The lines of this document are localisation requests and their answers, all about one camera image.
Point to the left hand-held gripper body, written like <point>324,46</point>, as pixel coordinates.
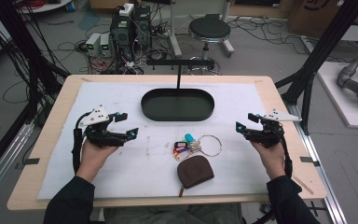
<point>101,137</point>

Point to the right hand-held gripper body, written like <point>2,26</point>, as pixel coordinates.
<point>268,135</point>

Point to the black oval tray with hanger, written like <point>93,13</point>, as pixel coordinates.
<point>167,105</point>

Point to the brown leather pouch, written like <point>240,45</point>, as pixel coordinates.
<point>195,171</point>

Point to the person's left hand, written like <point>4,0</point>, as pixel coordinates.
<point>91,158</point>

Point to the person's right hand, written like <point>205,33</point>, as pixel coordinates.
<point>272,161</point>

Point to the white table mat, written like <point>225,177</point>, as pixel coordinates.
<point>130,174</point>

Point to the grey power supply box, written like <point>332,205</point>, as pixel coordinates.
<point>92,43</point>
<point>105,45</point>

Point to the white platform board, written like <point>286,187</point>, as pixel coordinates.
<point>338,99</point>

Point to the black computer tower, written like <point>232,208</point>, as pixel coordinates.
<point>121,31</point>

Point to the black round stool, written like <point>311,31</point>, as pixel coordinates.
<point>209,29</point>

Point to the white power strip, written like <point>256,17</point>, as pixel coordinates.
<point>126,9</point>

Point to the cardboard box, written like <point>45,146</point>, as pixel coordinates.
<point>317,15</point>

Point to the black table bracket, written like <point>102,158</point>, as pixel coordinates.
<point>307,160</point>
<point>31,161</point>

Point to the aluminium rail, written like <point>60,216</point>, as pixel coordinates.
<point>320,174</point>
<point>3,168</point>

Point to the black metal frame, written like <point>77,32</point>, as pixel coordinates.
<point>323,46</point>

